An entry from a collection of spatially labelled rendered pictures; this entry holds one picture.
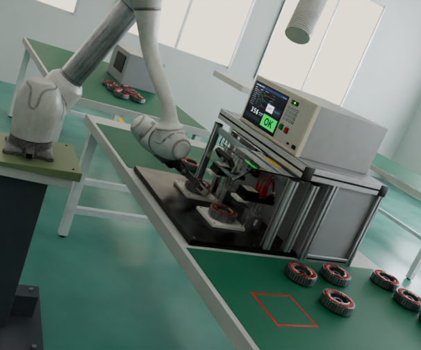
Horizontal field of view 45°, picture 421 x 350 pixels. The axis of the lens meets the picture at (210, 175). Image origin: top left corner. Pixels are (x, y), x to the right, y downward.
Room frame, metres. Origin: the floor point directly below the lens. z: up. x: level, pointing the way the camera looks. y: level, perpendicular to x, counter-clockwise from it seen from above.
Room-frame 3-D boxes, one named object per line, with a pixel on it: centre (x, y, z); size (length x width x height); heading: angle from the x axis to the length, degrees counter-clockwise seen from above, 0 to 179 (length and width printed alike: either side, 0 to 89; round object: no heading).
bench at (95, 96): (4.08, 1.07, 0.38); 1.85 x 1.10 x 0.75; 32
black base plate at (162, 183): (1.98, -0.05, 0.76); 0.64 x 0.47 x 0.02; 32
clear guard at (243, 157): (1.80, -0.15, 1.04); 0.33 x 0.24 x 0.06; 122
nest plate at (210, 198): (2.07, 0.03, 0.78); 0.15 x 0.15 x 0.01; 32
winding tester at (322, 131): (2.13, -0.31, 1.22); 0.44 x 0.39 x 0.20; 32
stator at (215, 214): (1.87, -0.10, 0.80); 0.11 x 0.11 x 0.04
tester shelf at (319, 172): (2.14, -0.30, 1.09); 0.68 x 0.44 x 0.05; 32
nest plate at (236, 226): (1.87, -0.10, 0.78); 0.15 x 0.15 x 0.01; 32
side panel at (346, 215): (1.91, -0.55, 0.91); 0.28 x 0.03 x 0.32; 122
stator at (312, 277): (1.66, -0.42, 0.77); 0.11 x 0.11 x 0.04
